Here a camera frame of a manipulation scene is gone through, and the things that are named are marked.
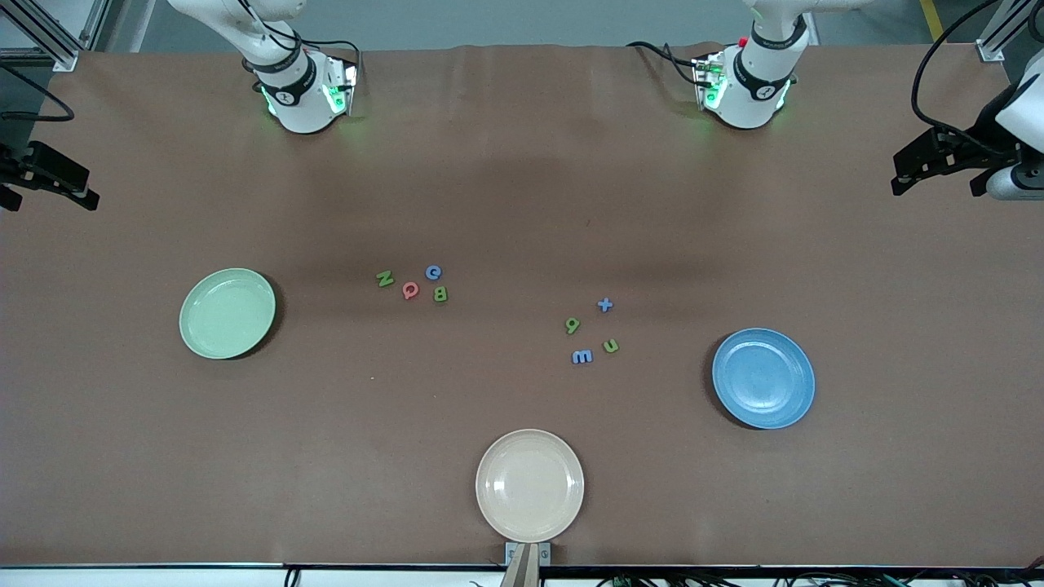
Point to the silver camera mount bracket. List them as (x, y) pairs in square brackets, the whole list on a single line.
[(526, 562)]

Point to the green letter g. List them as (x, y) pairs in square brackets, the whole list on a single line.
[(572, 325)]

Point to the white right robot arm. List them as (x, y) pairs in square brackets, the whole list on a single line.
[(298, 98)]

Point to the table edge rail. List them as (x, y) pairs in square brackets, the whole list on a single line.
[(163, 577)]

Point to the aluminium frame post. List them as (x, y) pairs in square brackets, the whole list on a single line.
[(49, 37), (999, 37)]

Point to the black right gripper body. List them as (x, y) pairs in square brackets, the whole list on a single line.
[(10, 166)]

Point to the blue plate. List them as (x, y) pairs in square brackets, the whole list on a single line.
[(763, 379)]

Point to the blue letter C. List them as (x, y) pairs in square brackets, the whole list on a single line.
[(428, 272)]

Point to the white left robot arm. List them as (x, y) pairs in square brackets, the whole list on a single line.
[(754, 90)]

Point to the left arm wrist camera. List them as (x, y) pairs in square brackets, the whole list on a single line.
[(1015, 183)]

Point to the pink letter Q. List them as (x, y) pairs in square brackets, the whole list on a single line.
[(405, 290)]

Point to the brown table cover sheet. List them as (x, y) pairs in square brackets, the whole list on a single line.
[(522, 187)]

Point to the light green plate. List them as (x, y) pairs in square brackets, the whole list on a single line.
[(227, 314)]

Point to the beige plate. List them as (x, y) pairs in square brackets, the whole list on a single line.
[(530, 486)]

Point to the blue letter m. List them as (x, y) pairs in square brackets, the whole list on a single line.
[(581, 358)]

